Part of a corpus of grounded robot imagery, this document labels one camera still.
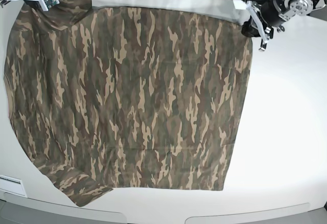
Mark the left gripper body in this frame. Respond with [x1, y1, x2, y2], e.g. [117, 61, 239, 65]
[243, 0, 285, 52]

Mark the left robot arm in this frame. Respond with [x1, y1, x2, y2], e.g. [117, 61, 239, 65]
[233, 0, 326, 52]

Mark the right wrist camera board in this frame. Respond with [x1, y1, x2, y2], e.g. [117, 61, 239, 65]
[40, 0, 59, 11]

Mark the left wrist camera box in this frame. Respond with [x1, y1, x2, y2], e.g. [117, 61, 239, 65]
[232, 0, 247, 10]

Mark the camouflage T-shirt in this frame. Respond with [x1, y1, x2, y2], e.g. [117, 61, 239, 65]
[4, 0, 252, 207]

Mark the white label plate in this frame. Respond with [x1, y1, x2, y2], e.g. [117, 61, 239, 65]
[0, 175, 27, 198]

